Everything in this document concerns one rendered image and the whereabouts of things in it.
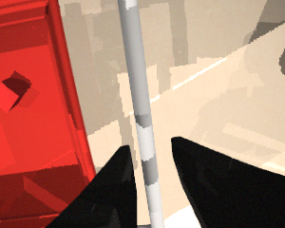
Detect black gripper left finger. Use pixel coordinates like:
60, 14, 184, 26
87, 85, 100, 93
47, 144, 138, 228

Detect red plastic tray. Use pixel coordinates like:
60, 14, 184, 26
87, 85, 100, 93
0, 0, 97, 228

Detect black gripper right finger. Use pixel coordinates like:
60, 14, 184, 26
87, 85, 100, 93
170, 136, 285, 228

